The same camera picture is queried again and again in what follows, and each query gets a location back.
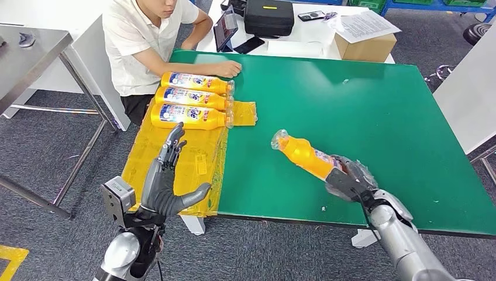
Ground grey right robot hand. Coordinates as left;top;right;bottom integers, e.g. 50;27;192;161
331;155;380;191

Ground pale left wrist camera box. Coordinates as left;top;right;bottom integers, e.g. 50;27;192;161
101;175;137;229

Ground black tablet on stand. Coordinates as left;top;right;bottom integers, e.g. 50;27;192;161
213;5;239;53

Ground black smartphone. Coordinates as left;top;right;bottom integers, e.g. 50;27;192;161
233;36;266;55

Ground white board panel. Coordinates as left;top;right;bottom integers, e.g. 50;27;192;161
432;23;496;155

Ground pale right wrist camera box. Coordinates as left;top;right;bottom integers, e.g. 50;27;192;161
325;167;369;200

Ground white table foot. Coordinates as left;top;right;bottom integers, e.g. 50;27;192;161
180;215;206;236
352;228;378;249

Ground black device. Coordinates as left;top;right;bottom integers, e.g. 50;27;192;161
220;0;248;17

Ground steel table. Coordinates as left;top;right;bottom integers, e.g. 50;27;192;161
0;25;117;220

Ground black round stool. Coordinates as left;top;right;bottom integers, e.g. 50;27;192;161
462;23;493;46

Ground yellow taped cardboard mat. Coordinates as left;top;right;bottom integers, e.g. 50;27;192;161
121;101;259;218

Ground smartphone in dark case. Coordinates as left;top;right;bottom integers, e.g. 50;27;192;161
297;11;326;22

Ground orange detergent bottle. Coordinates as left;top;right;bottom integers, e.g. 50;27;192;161
150;103;235;131
270;129;344;181
160;71;236;96
154;85;235;112

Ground printed paper sheet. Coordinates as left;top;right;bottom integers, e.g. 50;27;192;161
328;10;402;44

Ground brown cardboard box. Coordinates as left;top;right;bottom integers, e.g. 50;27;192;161
333;33;397;64

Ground black carry case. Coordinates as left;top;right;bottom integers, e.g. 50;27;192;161
244;0;295;39

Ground person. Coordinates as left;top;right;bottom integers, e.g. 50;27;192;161
102;0;243;127

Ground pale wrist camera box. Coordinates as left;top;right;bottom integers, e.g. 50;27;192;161
325;167;369;200
101;175;137;229

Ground person's right hand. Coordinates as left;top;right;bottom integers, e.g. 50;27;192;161
215;60;243;79

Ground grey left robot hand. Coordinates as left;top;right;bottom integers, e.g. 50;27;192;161
140;122;212;219

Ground metal furniture legs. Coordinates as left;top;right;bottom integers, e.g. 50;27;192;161
469;144;496;186

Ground blue shelf frame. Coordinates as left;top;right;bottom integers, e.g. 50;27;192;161
381;0;496;23

